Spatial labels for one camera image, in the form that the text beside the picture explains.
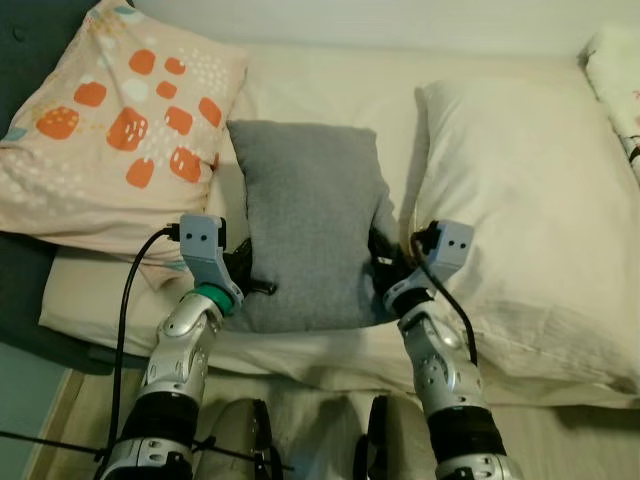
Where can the grey square fabric pillow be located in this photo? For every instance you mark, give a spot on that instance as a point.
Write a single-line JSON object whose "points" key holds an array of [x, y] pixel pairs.
{"points": [[305, 220]]}

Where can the large cream pillow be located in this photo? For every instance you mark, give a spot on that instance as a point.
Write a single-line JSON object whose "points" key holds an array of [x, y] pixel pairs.
{"points": [[530, 220]]}

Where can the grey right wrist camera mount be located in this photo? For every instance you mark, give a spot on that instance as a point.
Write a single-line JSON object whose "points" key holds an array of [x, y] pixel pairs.
{"points": [[450, 245]]}

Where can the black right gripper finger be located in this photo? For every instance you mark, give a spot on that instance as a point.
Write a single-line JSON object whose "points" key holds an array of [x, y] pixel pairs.
{"points": [[380, 245]]}

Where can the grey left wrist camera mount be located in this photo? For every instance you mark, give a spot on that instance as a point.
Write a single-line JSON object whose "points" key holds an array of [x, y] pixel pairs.
{"points": [[205, 250]]}

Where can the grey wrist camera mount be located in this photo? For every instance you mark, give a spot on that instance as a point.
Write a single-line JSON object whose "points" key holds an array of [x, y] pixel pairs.
{"points": [[450, 245], [205, 250]]}

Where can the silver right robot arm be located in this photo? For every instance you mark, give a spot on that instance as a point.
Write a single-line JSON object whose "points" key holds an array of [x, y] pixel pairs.
{"points": [[440, 370]]}

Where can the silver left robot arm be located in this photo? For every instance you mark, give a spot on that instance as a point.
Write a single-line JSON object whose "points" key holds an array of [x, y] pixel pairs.
{"points": [[180, 345]]}

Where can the cream sheeted mattress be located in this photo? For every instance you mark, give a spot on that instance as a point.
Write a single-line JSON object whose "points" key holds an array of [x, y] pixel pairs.
{"points": [[320, 90]]}

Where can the cream cartoon print blanket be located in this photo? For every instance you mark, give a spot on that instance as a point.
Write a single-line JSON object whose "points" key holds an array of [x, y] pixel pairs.
{"points": [[615, 80]]}

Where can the pink pillow with orange pattern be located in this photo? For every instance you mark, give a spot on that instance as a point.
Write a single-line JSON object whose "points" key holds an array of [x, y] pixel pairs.
{"points": [[100, 130]]}

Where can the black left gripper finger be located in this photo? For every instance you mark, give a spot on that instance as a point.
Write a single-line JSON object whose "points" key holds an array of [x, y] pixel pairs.
{"points": [[262, 289]]}

